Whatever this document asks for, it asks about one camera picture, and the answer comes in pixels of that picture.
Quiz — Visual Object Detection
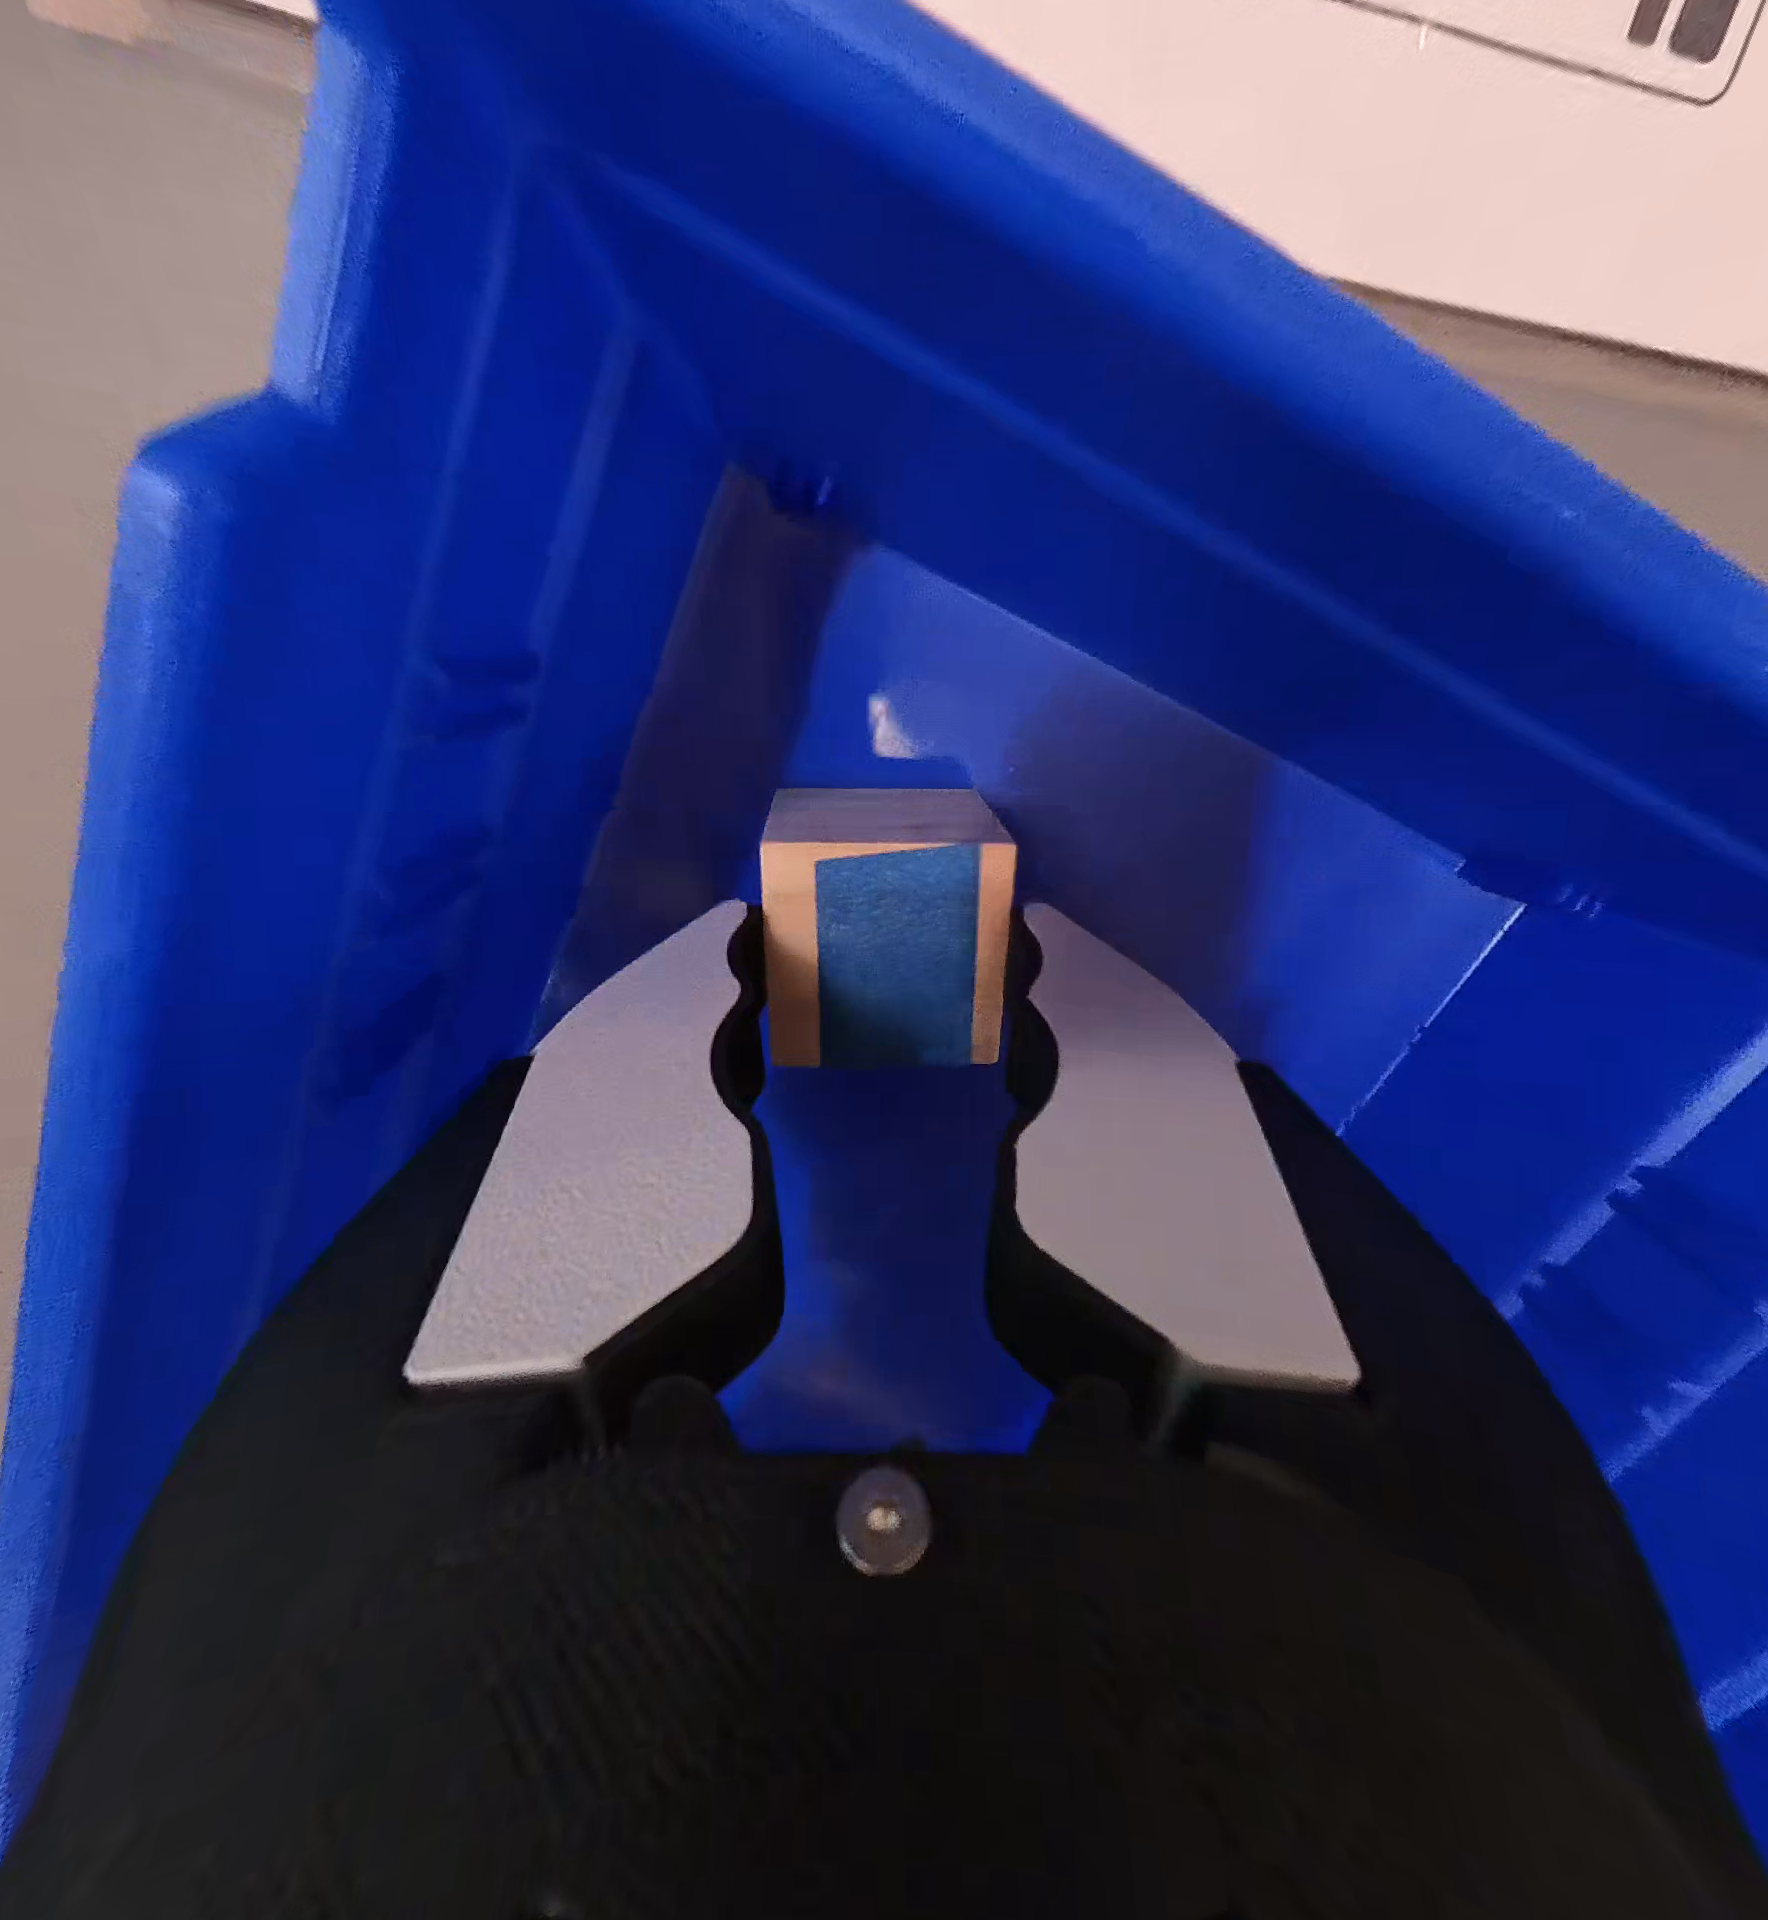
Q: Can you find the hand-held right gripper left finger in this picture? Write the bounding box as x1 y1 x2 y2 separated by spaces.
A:
404 899 788 1389

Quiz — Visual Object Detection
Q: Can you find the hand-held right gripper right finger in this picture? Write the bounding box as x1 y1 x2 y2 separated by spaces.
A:
981 899 1363 1395

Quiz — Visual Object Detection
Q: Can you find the wooden cube blue stripe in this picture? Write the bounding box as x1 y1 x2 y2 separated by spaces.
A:
760 788 1017 1070

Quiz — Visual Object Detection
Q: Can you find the blue plastic bin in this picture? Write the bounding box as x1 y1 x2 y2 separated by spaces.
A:
0 0 1768 1920

